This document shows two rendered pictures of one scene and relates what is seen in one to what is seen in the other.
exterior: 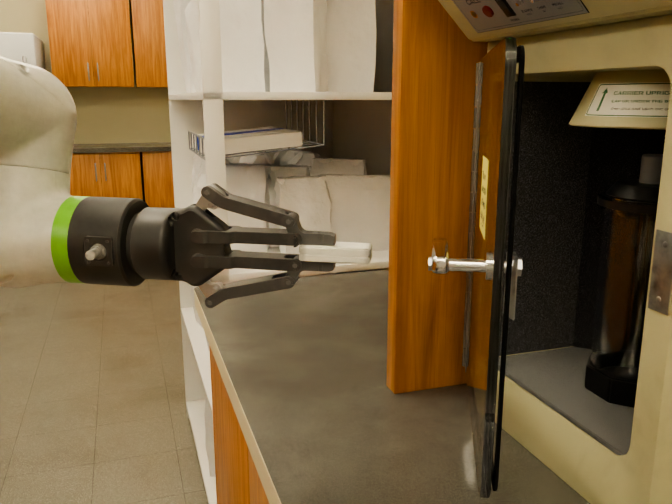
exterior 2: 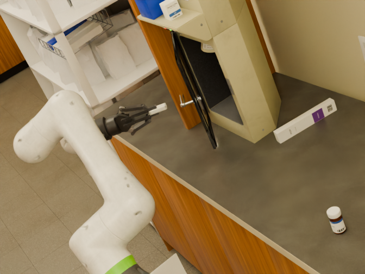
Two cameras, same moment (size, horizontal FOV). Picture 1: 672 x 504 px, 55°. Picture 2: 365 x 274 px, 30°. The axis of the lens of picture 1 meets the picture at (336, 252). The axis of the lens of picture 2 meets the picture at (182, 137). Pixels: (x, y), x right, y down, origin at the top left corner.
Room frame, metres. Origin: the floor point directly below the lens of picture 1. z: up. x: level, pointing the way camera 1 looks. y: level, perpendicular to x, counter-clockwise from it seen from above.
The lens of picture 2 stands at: (-1.71, -0.01, 2.33)
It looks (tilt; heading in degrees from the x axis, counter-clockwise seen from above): 29 degrees down; 359
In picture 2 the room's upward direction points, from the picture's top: 25 degrees counter-clockwise
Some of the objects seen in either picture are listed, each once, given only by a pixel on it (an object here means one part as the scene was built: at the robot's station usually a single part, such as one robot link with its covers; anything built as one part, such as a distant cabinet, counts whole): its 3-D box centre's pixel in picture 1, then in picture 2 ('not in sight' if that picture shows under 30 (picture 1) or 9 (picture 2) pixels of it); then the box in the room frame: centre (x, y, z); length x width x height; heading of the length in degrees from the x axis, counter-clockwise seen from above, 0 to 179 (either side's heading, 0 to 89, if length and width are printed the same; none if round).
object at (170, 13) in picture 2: not in sight; (170, 8); (0.61, -0.19, 1.54); 0.05 x 0.05 x 0.06; 15
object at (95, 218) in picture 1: (116, 242); (101, 130); (0.66, 0.23, 1.20); 0.12 x 0.06 x 0.09; 172
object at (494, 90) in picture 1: (484, 249); (193, 89); (0.66, -0.15, 1.19); 0.30 x 0.01 x 0.40; 172
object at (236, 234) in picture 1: (249, 235); (134, 114); (0.65, 0.09, 1.21); 0.11 x 0.04 x 0.01; 82
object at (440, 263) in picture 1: (457, 256); (186, 99); (0.60, -0.11, 1.20); 0.10 x 0.05 x 0.03; 172
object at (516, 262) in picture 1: (508, 285); (200, 103); (0.55, -0.15, 1.18); 0.02 x 0.02 x 0.06; 82
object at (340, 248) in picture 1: (336, 248); (157, 107); (0.64, 0.00, 1.20); 0.07 x 0.03 x 0.01; 82
